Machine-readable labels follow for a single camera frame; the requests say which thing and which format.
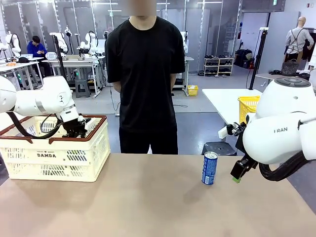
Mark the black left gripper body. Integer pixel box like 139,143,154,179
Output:
61,118,88,138

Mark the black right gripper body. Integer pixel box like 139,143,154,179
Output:
235,133,259,171

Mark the blue white-lettered drink can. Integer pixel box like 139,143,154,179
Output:
201,151,219,186

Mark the cream plastic shopping basket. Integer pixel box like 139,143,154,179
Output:
0,114,111,183

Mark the large yellow shopping basket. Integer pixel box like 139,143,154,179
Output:
237,95,261,124

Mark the white table with basket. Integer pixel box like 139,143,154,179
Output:
201,88,263,125

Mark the dark wicker basket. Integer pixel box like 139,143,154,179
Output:
281,59,300,77

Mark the black stool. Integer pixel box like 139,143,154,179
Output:
201,142,237,156

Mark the grey step stool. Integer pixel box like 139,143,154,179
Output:
75,79,91,99

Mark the background workbench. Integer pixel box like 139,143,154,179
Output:
41,55,107,96

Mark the grey-topped background table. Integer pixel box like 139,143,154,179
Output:
254,73,316,87

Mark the white shoe rack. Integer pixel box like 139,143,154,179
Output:
203,57,235,77

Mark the person in blue hoodie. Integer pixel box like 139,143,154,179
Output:
26,36,53,79

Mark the black bags pile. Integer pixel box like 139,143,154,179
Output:
234,48,254,69

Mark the person in black t-shirt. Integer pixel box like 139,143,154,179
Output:
105,15,186,155

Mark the black stand with white head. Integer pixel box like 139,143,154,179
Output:
248,27,269,91

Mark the mannequin with grey shirt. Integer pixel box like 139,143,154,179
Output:
283,16,315,63

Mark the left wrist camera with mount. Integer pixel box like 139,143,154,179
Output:
78,113,96,124

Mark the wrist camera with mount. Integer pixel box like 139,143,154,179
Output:
78,113,96,124
218,122,247,139

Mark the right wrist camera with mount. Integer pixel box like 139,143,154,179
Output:
218,122,247,139

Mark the black right arm cable sleeve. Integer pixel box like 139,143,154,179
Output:
259,150,310,182

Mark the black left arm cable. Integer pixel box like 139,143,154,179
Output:
6,112,64,140

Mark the black camera stand pole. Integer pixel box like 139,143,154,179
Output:
50,33,67,79

